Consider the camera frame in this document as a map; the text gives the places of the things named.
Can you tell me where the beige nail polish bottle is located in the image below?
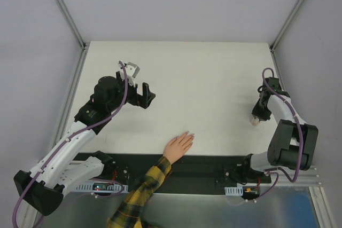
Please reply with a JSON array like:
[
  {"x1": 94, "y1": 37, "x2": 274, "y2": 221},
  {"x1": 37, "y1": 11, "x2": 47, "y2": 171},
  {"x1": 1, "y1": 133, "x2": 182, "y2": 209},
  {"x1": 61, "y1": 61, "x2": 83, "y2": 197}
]
[{"x1": 250, "y1": 117, "x2": 260, "y2": 127}]

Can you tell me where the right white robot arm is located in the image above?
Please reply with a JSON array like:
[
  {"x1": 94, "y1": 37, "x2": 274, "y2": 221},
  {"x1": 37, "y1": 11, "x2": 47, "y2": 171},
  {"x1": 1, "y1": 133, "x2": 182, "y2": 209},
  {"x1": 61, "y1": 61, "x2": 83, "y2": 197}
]
[{"x1": 240, "y1": 77, "x2": 318, "y2": 183}]

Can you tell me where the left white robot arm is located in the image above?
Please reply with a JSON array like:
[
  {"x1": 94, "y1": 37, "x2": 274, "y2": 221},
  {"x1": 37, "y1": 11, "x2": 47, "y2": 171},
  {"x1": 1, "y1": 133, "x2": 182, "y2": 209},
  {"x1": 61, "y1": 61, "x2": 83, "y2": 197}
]
[{"x1": 13, "y1": 63, "x2": 155, "y2": 216}]

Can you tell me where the yellow plaid sleeve forearm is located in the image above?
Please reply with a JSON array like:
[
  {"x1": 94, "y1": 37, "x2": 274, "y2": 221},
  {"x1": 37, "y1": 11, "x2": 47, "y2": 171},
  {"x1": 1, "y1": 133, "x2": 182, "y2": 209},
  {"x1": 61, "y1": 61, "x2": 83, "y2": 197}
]
[{"x1": 107, "y1": 156, "x2": 172, "y2": 227}]

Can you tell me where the person's hand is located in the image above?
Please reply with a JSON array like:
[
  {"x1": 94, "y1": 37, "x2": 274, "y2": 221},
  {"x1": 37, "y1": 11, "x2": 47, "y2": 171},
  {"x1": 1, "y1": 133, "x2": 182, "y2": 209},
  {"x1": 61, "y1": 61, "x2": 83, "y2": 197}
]
[{"x1": 163, "y1": 131, "x2": 195, "y2": 164}]

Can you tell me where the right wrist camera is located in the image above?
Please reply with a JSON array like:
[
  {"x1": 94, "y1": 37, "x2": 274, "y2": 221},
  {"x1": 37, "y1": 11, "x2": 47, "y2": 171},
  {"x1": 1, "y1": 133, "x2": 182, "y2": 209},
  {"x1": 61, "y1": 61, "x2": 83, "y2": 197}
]
[{"x1": 263, "y1": 77, "x2": 282, "y2": 91}]

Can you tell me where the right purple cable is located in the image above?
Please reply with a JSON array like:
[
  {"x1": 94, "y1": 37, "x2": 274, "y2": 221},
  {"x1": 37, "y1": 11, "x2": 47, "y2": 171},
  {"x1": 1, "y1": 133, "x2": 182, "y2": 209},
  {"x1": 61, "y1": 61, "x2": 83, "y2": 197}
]
[{"x1": 229, "y1": 67, "x2": 305, "y2": 206}]

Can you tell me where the purple cable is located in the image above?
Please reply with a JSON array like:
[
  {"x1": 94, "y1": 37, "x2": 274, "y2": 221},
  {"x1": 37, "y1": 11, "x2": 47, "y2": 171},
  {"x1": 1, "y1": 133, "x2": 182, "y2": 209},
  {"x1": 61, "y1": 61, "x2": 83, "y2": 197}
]
[
  {"x1": 12, "y1": 61, "x2": 128, "y2": 228},
  {"x1": 229, "y1": 67, "x2": 305, "y2": 206}
]

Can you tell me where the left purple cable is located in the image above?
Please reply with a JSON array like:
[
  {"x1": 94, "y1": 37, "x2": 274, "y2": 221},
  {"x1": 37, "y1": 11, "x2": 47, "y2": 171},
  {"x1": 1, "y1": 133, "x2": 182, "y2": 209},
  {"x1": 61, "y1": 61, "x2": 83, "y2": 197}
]
[{"x1": 12, "y1": 61, "x2": 128, "y2": 228}]

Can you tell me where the right aluminium frame rail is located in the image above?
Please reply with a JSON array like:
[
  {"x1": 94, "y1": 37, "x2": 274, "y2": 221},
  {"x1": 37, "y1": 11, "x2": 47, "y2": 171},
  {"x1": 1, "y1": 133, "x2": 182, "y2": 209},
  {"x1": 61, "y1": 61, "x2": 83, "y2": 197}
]
[{"x1": 269, "y1": 49, "x2": 337, "y2": 228}]

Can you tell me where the aluminium frame rail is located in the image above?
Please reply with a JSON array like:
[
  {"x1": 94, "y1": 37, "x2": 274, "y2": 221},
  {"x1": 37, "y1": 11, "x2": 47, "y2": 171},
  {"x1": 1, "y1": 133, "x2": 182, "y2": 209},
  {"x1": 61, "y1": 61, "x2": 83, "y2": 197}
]
[
  {"x1": 17, "y1": 42, "x2": 90, "y2": 227},
  {"x1": 269, "y1": 49, "x2": 337, "y2": 228}
]

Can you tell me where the right white cable duct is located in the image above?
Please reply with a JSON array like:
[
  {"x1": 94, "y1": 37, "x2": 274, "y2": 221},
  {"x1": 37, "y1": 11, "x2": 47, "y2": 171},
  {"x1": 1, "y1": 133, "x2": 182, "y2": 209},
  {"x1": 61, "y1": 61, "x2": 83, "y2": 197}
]
[{"x1": 224, "y1": 186, "x2": 243, "y2": 196}]

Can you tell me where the white cable duct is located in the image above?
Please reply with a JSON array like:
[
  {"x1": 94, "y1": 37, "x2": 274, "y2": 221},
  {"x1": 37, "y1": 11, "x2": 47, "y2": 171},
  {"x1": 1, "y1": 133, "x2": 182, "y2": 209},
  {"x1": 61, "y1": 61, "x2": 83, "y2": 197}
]
[
  {"x1": 72, "y1": 181, "x2": 128, "y2": 193},
  {"x1": 224, "y1": 186, "x2": 243, "y2": 196}
]

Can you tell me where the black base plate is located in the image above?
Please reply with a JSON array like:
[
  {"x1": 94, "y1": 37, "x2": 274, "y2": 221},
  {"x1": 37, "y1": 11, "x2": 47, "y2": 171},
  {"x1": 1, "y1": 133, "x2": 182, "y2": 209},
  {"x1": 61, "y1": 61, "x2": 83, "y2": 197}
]
[{"x1": 72, "y1": 152, "x2": 280, "y2": 195}]

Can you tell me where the left white cable duct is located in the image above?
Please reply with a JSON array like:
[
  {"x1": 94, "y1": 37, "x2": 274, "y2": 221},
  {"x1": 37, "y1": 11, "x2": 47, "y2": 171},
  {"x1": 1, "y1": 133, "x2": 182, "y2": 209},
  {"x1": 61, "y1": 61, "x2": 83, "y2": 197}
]
[{"x1": 72, "y1": 181, "x2": 128, "y2": 193}]

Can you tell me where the right aluminium frame post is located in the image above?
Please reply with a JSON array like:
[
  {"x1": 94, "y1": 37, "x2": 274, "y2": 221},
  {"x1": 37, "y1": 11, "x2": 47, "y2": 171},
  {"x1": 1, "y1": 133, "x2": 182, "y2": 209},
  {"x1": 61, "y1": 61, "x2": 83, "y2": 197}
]
[{"x1": 269, "y1": 0, "x2": 306, "y2": 53}]

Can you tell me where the aluminium frame post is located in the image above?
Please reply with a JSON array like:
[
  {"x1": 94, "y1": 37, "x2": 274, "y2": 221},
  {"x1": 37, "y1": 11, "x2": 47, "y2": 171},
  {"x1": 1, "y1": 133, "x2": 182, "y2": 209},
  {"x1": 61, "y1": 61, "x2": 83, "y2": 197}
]
[
  {"x1": 55, "y1": 0, "x2": 87, "y2": 50},
  {"x1": 269, "y1": 0, "x2": 306, "y2": 53}
]

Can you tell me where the left aluminium frame post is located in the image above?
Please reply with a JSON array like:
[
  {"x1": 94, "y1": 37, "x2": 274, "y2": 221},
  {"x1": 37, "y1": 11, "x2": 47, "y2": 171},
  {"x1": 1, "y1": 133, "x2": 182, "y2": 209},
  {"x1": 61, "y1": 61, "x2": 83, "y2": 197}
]
[{"x1": 55, "y1": 0, "x2": 87, "y2": 50}]

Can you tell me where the left aluminium frame rail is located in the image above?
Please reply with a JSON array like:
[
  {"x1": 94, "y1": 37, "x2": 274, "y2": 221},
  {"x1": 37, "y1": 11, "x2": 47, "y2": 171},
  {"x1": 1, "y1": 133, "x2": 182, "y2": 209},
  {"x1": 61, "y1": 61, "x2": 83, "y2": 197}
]
[{"x1": 17, "y1": 42, "x2": 90, "y2": 227}]

